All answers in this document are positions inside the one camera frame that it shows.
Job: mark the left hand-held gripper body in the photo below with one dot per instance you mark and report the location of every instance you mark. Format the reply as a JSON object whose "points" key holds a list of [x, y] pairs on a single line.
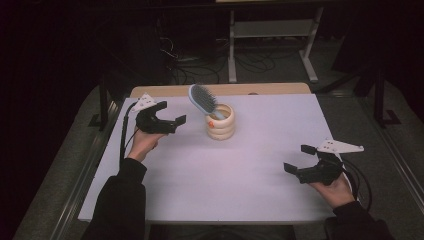
{"points": [[151, 123]]}

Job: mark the light blue hairbrush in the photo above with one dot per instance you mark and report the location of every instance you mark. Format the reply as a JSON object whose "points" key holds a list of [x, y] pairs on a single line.
{"points": [[202, 98]]}

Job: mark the wooden table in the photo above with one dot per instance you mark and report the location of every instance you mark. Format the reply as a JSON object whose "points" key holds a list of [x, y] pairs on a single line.
{"points": [[266, 88]]}

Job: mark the cream ribbed holder cup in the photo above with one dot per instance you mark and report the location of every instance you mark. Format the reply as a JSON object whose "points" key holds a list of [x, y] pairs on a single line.
{"points": [[220, 130]]}

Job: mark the white table mat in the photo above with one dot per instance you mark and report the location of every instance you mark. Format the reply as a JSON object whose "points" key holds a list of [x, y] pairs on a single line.
{"points": [[233, 173]]}

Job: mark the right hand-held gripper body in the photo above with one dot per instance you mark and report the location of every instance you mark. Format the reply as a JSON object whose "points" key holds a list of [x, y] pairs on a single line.
{"points": [[320, 173]]}

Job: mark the grey metal stand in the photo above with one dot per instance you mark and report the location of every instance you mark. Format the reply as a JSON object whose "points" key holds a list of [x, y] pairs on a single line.
{"points": [[273, 28]]}

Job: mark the person's left hand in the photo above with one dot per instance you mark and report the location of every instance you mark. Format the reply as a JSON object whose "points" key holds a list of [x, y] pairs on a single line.
{"points": [[143, 145]]}

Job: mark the black stand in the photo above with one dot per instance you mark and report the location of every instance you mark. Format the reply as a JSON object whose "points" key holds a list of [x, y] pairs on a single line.
{"points": [[380, 100], [104, 103]]}

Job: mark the person's right hand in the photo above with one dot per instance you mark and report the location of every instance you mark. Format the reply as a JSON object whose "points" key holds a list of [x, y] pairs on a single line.
{"points": [[335, 195]]}

